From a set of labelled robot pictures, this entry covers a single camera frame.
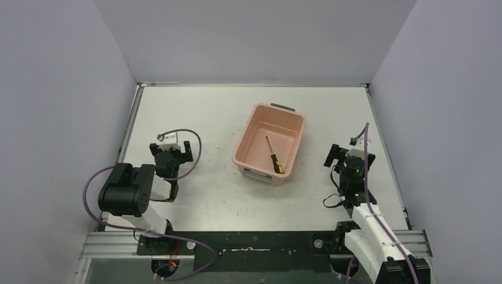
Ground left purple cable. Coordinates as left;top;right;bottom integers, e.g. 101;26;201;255
82;128;218;282

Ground aluminium front rail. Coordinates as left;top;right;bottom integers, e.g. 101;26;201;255
74;230;435;283

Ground right black thin cable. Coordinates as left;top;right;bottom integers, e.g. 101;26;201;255
323;166;348;209

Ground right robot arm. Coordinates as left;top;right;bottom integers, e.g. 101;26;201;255
324;140;432;283

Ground pink plastic bin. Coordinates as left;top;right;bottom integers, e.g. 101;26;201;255
231;104;307;186

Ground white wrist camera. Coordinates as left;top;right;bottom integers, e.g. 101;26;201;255
346;136;365;160
157;132;180;151

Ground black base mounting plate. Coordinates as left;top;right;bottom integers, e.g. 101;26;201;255
135;231;359;273

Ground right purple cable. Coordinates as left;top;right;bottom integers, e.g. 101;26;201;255
345;122;421;284

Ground purple cable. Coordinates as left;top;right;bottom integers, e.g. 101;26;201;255
345;122;421;284
82;128;218;282

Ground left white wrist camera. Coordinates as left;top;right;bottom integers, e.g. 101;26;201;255
157;132;180;151

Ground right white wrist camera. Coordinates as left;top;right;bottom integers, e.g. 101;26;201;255
346;136;365;160

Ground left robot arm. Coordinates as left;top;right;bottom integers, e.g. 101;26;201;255
98;140;194;254

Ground yellow black screwdriver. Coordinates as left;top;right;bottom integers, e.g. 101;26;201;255
265;136;284;175

